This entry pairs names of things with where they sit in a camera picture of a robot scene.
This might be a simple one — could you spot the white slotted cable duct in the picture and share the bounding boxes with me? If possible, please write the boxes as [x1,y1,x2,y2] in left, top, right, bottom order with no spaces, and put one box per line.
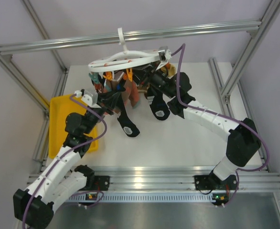
[67,192,215,203]

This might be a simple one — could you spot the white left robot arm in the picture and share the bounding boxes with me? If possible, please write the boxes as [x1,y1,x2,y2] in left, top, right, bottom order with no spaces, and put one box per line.
[13,91,120,229]

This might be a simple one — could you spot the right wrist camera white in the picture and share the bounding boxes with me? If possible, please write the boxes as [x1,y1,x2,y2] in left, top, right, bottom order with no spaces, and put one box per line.
[158,46,172,65]

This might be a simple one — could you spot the white round clip hanger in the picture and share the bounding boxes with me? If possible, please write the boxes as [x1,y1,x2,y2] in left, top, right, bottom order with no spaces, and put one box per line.
[88,28,164,73]

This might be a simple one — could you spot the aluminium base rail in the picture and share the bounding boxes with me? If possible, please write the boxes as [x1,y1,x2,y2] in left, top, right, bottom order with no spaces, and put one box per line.
[92,167,280,193]

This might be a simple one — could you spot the yellow beige sock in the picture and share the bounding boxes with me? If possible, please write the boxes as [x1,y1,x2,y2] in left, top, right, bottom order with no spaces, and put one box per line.
[161,63,176,78]

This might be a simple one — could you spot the purple cable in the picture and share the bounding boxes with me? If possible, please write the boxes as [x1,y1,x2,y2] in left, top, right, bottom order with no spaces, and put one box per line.
[22,94,108,229]
[171,43,272,172]

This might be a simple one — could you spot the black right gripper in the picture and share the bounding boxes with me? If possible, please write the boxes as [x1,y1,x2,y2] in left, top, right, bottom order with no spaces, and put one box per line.
[125,58,176,99]

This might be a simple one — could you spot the large brown sock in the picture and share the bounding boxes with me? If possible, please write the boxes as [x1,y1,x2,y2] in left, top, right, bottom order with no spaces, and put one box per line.
[104,71,140,110]

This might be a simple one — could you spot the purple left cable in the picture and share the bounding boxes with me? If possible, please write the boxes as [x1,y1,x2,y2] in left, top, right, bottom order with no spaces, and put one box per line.
[22,94,108,229]

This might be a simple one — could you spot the black patterned sock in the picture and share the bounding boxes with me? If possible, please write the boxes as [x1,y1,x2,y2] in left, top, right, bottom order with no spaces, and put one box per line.
[111,82,140,137]
[147,87,170,121]

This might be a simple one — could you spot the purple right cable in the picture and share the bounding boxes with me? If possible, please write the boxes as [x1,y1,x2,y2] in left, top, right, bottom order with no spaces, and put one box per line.
[171,43,272,172]

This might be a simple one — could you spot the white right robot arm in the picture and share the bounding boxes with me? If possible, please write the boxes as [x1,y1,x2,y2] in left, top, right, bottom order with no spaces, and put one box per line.
[132,64,261,190]

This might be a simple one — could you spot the yellow plastic tray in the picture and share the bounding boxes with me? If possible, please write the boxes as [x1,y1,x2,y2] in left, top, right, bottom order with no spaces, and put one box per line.
[49,95,102,159]

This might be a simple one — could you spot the aluminium top crossbar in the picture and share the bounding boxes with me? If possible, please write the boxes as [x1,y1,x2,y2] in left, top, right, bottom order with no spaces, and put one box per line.
[0,20,261,55]

